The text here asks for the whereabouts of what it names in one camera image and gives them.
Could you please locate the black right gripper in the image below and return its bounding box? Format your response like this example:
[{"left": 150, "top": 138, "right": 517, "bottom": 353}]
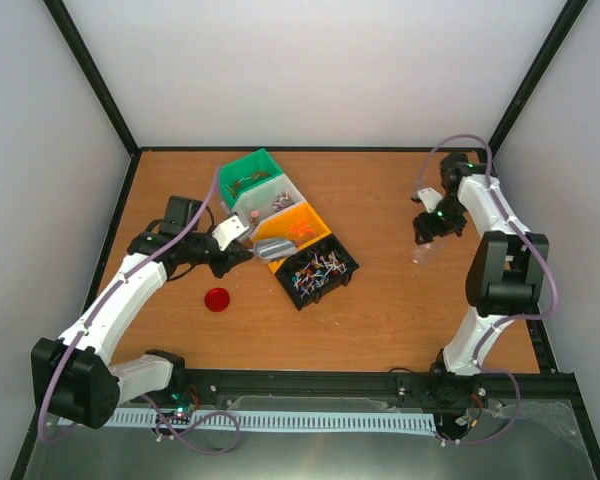
[{"left": 412, "top": 195, "right": 466, "bottom": 245}]

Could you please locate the silver metal scoop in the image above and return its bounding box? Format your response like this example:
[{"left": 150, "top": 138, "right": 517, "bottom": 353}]
[{"left": 253, "top": 237, "right": 297, "bottom": 262}]

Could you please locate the clear plastic jar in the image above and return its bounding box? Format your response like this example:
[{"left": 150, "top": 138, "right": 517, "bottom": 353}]
[{"left": 411, "top": 237, "right": 448, "bottom": 266}]

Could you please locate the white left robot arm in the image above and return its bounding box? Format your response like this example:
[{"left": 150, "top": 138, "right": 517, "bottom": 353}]
[{"left": 31, "top": 196, "right": 253, "bottom": 429}]

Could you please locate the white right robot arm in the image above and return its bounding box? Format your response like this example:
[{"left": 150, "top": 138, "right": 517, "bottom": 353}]
[{"left": 413, "top": 153, "right": 549, "bottom": 405}]

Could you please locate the red jar lid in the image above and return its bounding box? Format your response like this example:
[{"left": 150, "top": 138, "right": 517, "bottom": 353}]
[{"left": 204, "top": 287, "right": 231, "bottom": 313}]

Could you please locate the yellow candy bin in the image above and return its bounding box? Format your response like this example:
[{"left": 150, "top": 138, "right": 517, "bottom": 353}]
[{"left": 253, "top": 202, "right": 332, "bottom": 249}]

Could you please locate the white candy bin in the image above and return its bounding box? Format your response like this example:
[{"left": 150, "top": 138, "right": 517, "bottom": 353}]
[{"left": 231, "top": 174, "right": 306, "bottom": 240}]

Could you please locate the green candy bin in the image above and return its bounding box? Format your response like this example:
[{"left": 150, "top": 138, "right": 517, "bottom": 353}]
[{"left": 219, "top": 148, "right": 283, "bottom": 209}]

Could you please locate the black candy bin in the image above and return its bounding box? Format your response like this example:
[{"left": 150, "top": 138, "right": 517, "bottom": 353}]
[{"left": 274, "top": 234, "right": 359, "bottom": 311}]

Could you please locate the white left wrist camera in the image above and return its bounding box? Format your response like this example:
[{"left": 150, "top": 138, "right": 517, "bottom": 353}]
[{"left": 211, "top": 214, "right": 251, "bottom": 251}]

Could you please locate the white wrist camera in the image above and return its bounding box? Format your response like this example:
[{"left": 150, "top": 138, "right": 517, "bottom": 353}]
[
  {"left": 211, "top": 214, "right": 251, "bottom": 251},
  {"left": 412, "top": 187, "right": 443, "bottom": 213}
]

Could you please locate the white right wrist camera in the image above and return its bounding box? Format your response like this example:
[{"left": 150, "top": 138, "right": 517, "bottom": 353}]
[{"left": 412, "top": 187, "right": 443, "bottom": 213}]

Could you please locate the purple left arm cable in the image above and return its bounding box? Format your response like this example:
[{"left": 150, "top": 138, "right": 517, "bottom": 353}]
[{"left": 35, "top": 164, "right": 241, "bottom": 455}]

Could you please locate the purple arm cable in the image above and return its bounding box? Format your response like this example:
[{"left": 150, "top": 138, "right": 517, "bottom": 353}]
[
  {"left": 415, "top": 133, "right": 561, "bottom": 448},
  {"left": 35, "top": 164, "right": 241, "bottom": 455}
]

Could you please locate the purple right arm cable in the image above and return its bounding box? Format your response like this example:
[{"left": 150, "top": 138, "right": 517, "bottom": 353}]
[{"left": 415, "top": 133, "right": 561, "bottom": 448}]

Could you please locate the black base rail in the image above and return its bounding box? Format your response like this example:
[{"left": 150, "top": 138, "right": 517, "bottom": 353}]
[{"left": 182, "top": 366, "right": 584, "bottom": 412}]

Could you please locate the light blue cable duct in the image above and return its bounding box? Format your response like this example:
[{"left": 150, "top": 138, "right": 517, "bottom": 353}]
[{"left": 99, "top": 408, "right": 439, "bottom": 435}]

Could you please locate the black enclosure frame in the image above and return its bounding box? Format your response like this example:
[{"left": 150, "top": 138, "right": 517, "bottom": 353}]
[{"left": 45, "top": 1, "right": 600, "bottom": 479}]

